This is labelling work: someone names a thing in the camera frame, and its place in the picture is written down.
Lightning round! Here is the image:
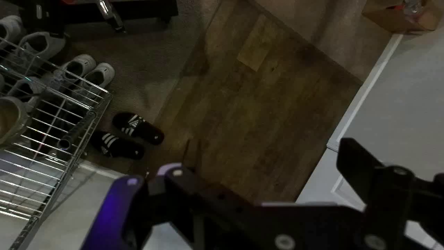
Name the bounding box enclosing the metal wire shoe rack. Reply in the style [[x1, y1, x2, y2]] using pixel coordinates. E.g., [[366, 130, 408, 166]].
[[0, 42, 111, 250]]

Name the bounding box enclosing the grey sneaker on rack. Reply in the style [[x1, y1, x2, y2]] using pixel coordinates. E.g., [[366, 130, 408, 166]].
[[14, 33, 66, 63]]

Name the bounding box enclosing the white clog shoe left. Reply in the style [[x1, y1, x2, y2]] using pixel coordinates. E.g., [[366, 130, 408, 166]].
[[62, 55, 96, 80]]

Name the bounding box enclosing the tan shoe on rack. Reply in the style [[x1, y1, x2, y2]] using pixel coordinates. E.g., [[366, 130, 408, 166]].
[[0, 96, 28, 148]]

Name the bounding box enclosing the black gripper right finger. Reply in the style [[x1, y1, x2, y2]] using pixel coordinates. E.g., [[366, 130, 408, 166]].
[[336, 138, 444, 250]]

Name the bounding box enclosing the white clog shoe right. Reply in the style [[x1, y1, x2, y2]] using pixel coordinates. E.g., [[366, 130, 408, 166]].
[[84, 63, 115, 88]]

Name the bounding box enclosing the black striped slide sandal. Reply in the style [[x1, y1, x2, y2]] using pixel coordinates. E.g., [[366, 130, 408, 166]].
[[112, 113, 165, 145], [90, 131, 144, 160]]

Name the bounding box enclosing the cardboard box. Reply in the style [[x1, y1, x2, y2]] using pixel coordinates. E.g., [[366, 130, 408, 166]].
[[362, 0, 442, 34]]

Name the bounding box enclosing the white clog shoe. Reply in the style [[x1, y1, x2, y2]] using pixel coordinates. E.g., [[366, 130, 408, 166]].
[[84, 63, 115, 88], [62, 55, 96, 80]]

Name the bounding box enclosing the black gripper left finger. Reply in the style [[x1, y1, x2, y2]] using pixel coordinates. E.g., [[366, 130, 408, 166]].
[[80, 163, 209, 250]]

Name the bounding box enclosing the black striped slide sandal lower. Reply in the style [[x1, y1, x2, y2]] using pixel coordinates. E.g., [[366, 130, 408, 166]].
[[90, 131, 144, 160]]

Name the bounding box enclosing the black striped slide sandal upper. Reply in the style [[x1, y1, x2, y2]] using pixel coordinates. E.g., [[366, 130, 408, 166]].
[[112, 113, 165, 145]]

